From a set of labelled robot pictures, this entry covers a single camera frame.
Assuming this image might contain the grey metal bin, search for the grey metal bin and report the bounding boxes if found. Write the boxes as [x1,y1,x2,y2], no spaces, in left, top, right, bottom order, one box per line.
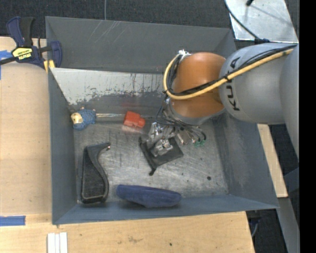
[44,16,281,226]

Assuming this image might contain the red toy block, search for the red toy block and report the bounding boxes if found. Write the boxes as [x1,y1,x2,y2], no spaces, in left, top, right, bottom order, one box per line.
[123,111,146,129]

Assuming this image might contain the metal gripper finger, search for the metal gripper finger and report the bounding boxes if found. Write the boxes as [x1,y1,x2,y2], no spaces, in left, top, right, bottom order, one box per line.
[146,122,161,145]
[151,139,174,158]

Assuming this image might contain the black flat square plate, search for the black flat square plate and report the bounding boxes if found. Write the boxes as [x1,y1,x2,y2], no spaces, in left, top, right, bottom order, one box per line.
[138,135,185,177]

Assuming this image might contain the dark blue cloth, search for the dark blue cloth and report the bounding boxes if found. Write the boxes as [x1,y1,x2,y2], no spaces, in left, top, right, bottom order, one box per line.
[116,184,183,209]

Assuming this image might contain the black curved brush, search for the black curved brush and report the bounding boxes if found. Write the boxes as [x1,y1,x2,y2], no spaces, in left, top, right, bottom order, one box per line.
[80,142,112,205]

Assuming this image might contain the blue toy animal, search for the blue toy animal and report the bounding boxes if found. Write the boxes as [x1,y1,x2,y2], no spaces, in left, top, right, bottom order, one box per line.
[70,108,97,131]

